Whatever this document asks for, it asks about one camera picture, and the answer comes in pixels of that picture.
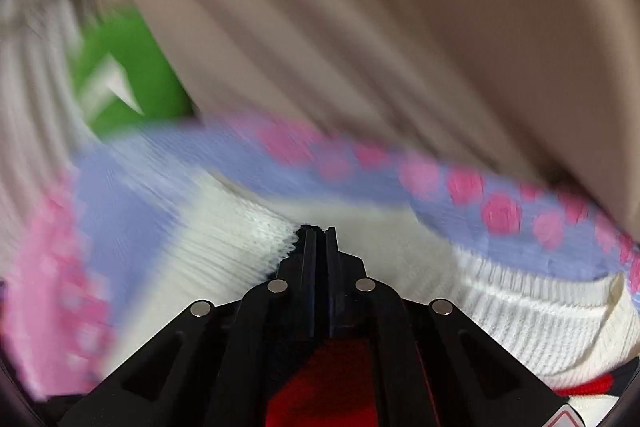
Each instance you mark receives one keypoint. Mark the pink and blue floral bedsheet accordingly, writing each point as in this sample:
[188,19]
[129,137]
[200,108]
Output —
[125,217]

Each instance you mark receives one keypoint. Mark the white cloth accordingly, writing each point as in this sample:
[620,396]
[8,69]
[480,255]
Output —
[30,107]

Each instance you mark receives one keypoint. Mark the white knit sweater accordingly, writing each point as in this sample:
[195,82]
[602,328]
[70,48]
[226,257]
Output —
[525,317]

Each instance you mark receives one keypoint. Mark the beige cloth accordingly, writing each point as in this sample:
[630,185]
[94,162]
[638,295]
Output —
[375,32]

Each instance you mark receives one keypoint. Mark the green pillow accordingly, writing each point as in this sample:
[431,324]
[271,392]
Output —
[150,67]

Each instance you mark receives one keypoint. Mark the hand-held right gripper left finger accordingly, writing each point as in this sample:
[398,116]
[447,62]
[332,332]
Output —
[309,257]

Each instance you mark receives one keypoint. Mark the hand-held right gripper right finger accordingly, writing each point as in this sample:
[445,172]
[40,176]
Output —
[331,257]

